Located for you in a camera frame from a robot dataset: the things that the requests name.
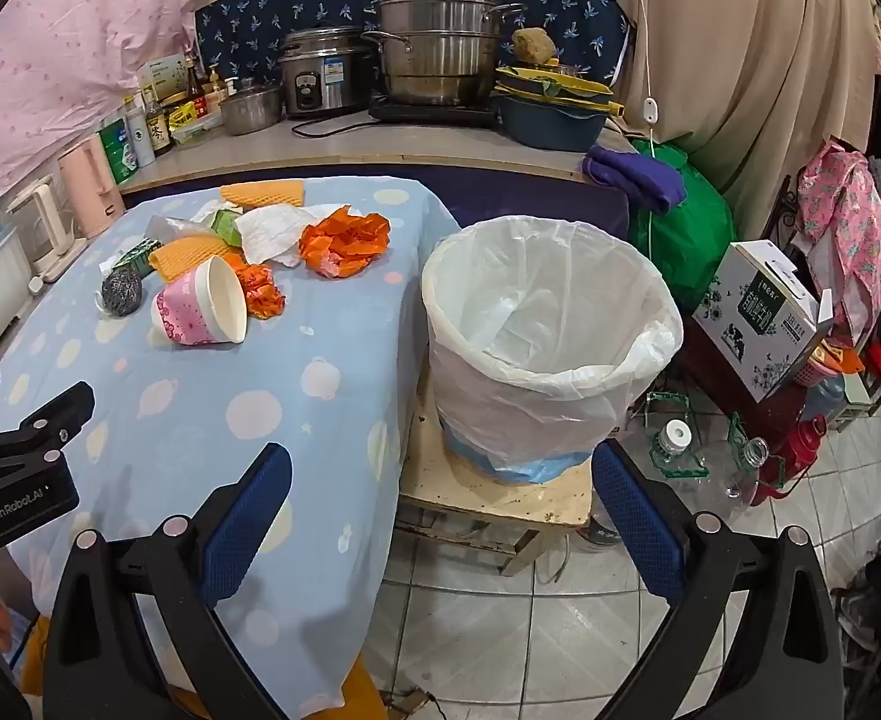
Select clear open plastic bottle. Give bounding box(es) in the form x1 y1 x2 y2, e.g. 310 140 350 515
699 412 775 518

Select small orange wrapper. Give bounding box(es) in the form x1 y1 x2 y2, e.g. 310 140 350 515
223 251 289 320

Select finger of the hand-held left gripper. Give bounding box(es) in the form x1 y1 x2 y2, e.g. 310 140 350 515
0 381 97 466

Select yellow packet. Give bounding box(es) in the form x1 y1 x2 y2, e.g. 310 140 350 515
166 101 209 132

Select dark blue plastic basin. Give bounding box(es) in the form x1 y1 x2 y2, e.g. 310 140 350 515
496 94 625 151

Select purple cloth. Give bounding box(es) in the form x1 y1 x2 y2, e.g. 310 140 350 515
583 144 688 215

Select green tissue pack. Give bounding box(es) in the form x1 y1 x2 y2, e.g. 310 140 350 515
99 116 137 185

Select black power cable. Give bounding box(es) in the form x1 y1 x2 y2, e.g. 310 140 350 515
290 116 374 140

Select orange waffle sponge cloth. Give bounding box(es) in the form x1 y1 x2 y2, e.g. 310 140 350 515
219 180 308 209
149 234 235 284

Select white and green box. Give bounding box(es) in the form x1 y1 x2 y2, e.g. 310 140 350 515
136 52 190 102

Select large orange wrapper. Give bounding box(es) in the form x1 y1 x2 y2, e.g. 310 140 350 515
298 208 392 280

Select red thermos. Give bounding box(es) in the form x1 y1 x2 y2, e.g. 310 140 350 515
756 412 828 507

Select yellow-rimmed trays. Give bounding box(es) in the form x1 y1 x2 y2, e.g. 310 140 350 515
495 64 625 117

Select brown loofah sponge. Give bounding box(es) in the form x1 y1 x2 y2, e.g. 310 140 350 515
513 28 559 65

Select black induction cooker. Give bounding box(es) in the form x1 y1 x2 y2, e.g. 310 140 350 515
369 94 502 128

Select beige curtain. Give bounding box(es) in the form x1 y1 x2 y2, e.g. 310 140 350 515
609 0 880 241

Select dark sauce bottle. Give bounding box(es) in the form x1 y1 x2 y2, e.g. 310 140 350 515
144 97 175 158

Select steel wool scrubber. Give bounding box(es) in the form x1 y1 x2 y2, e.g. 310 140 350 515
99 268 145 312

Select blue bottle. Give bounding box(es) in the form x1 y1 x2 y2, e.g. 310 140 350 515
801 375 847 421

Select white and green can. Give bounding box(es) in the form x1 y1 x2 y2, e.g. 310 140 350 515
127 109 158 170

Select pink electric kettle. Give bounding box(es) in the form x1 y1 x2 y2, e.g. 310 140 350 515
58 135 127 239

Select pink paper cup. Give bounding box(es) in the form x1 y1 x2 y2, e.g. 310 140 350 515
151 255 248 350

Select white cable with switch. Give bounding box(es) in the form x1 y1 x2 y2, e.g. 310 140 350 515
631 0 667 241

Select clear plastic bag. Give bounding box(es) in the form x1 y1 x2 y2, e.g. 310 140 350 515
144 214 217 245

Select wooden stool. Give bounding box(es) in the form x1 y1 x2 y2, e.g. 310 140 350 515
395 382 595 578

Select blue dotted tablecloth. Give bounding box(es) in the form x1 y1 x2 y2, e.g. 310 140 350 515
0 175 460 702

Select green bag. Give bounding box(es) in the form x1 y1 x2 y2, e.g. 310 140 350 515
628 136 736 308

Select white paper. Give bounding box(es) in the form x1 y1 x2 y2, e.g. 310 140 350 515
236 204 337 269

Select pink floral garment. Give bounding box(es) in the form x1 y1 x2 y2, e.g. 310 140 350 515
796 139 881 346

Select pink plastic basket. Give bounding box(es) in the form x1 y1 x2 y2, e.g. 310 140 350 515
801 345 862 391

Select silver rice cooker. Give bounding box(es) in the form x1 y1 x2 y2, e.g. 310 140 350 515
277 26 377 121

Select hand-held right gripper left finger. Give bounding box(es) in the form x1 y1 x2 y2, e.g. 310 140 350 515
43 442 295 720

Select white small appliance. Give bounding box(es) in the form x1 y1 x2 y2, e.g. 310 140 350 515
5 174 89 284

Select light green carton box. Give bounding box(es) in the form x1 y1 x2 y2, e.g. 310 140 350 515
208 208 245 248

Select small steel pot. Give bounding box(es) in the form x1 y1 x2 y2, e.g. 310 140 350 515
219 79 284 137

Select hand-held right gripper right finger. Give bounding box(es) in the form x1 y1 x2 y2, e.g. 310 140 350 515
591 439 847 720

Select slim dark bottle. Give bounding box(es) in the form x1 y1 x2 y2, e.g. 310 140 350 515
185 64 209 121

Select bin with white plastic liner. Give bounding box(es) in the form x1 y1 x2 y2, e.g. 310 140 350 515
420 215 685 486

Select stainless steel steamer pot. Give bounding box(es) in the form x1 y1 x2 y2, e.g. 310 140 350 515
361 0 528 107

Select white printed carton box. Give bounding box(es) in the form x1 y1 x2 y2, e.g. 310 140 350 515
691 240 835 404

